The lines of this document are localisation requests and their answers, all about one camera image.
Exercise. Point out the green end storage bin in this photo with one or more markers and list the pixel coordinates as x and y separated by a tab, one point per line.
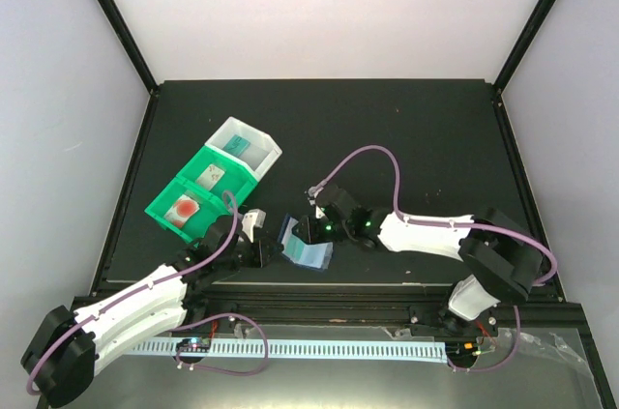
211	208

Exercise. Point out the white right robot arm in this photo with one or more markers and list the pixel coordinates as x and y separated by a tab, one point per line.
503	265

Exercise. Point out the navy blue card holder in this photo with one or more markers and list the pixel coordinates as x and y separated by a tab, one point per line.
316	257

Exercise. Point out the white storage bin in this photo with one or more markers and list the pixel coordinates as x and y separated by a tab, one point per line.
252	148

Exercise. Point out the black frame post left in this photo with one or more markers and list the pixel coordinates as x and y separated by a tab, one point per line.
127	41

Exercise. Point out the black frame post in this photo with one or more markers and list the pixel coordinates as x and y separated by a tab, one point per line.
526	37
127	41

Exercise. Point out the white red card in bin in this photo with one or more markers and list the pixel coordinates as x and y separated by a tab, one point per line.
181	211

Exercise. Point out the green middle storage bin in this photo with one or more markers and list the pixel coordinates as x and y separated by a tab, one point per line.
237	178

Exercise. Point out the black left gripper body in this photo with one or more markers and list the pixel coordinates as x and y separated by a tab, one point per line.
257	259

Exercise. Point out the teal VIP card in bin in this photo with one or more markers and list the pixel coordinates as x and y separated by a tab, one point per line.
236	146

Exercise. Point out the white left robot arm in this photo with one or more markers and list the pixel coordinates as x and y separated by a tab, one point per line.
71	347

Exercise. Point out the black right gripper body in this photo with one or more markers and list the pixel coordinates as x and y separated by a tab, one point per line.
338	232

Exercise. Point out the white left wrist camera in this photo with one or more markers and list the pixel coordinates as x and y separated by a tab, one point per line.
251	221

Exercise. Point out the white slotted cable duct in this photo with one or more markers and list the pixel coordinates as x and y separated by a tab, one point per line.
295	349

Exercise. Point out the black frame post right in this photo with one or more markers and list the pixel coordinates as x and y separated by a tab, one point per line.
526	37

